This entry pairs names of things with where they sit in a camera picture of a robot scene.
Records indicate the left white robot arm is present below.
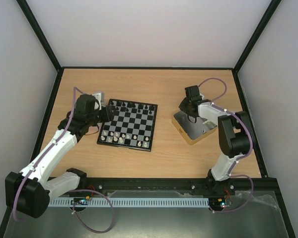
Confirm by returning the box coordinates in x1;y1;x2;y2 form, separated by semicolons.
5;92;114;221

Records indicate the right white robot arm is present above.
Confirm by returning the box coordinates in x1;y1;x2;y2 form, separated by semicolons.
179;85;254;194

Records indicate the metal base plate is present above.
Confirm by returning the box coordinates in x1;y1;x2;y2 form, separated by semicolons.
4;191;288;238

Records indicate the black and grey chessboard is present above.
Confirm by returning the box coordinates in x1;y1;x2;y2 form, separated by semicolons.
97;99;158;152

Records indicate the gold metal tin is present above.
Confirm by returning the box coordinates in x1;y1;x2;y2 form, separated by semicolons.
172;111;217;145

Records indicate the black aluminium frame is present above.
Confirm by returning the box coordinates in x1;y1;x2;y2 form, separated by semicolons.
0;0;298;238

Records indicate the light blue cable duct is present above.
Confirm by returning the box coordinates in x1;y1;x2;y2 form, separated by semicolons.
49;197;209;208

